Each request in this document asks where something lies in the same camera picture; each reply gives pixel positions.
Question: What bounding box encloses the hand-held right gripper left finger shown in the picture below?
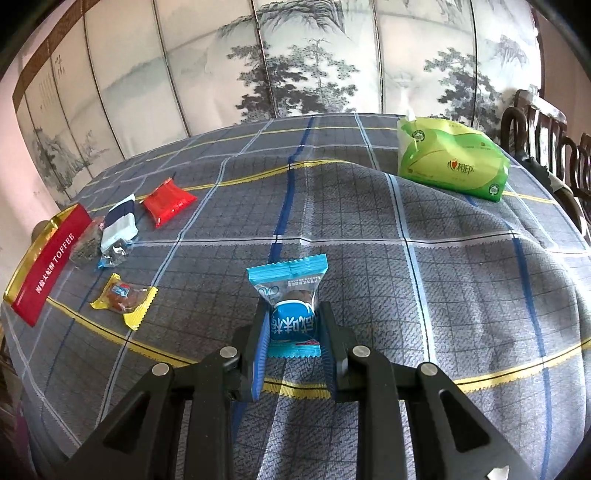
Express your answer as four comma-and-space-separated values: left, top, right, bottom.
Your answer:
69, 302, 273, 480

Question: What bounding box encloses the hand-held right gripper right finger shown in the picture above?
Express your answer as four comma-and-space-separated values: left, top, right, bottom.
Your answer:
318, 300, 536, 480

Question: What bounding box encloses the blue snack packet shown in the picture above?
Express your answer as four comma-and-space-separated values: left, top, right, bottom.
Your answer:
246, 254, 329, 360

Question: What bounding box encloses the yellow snack packet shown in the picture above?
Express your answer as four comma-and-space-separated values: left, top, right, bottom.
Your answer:
90, 273, 158, 331

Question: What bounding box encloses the navy and pale blue packet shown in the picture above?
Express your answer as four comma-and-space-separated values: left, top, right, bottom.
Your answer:
100, 194, 139, 252

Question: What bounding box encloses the red rectangular candy box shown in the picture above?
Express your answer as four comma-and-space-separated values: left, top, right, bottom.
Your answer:
2, 203, 93, 328

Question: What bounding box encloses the clear packet with blue edge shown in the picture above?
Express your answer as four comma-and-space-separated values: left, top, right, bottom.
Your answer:
96, 240, 134, 271

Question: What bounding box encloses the red snack packet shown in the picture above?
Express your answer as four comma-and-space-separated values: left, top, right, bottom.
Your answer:
141, 178, 198, 229

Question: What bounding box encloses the clear packet with dark filling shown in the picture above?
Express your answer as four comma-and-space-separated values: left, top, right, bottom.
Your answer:
69, 219, 106, 268

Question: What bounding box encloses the green tissue pack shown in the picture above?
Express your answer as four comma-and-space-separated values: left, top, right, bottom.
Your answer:
397, 110, 511, 202

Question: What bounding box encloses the painted folding screen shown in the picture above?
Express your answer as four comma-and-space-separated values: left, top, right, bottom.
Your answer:
11, 0, 543, 208

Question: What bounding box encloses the dark wooden chair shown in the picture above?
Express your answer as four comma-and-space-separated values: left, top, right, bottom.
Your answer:
501, 89, 591, 241

